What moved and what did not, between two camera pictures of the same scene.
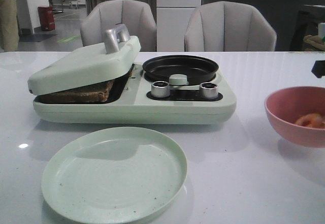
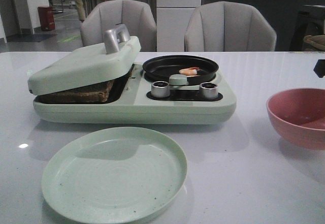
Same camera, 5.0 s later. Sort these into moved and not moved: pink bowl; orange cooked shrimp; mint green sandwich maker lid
Moved: orange cooked shrimp
Not moved: pink bowl; mint green sandwich maker lid
